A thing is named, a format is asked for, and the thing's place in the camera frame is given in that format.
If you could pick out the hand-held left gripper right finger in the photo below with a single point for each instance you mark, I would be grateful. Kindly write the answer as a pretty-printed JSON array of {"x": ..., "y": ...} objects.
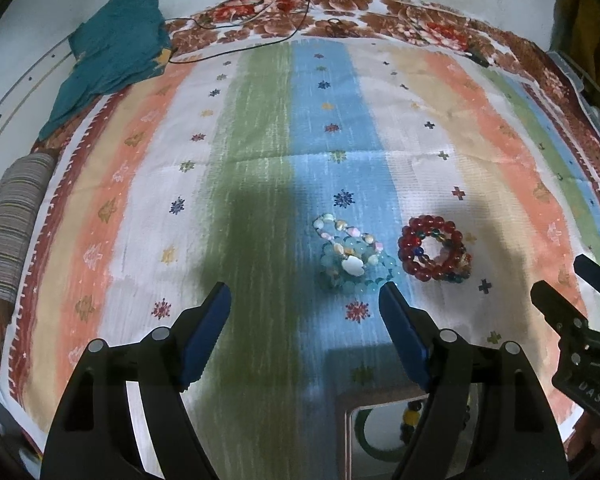
[{"x": 402, "y": 332}]

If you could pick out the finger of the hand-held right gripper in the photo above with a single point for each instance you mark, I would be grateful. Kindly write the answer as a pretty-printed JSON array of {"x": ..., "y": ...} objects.
[
  {"x": 555, "y": 305},
  {"x": 597, "y": 275}
]

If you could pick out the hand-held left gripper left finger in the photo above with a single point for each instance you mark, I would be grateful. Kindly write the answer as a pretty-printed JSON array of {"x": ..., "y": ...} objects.
[{"x": 211, "y": 330}]

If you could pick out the wooden jewelry box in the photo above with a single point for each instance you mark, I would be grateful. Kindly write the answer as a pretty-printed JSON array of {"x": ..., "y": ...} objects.
[{"x": 345, "y": 430}]

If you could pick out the green bangle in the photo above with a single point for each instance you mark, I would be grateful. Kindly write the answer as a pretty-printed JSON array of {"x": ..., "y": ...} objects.
[{"x": 362, "y": 435}]

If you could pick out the striped pastel blanket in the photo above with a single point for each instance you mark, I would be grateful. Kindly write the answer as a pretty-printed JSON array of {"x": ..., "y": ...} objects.
[{"x": 260, "y": 160}]

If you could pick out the clear plastic container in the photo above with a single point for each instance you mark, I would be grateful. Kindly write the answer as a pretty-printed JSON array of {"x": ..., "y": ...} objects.
[{"x": 577, "y": 85}]

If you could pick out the grey striped pillow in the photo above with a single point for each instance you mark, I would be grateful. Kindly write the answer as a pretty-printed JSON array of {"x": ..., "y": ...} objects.
[{"x": 12, "y": 220}]

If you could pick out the small black device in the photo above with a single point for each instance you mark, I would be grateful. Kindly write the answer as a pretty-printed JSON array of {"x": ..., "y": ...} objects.
[{"x": 477, "y": 55}]

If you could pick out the yellow cloth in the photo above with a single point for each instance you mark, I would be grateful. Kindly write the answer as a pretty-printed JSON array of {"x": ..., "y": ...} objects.
[{"x": 587, "y": 15}]

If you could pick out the teal cloth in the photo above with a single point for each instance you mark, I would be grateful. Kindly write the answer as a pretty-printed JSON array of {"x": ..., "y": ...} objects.
[{"x": 115, "y": 45}]

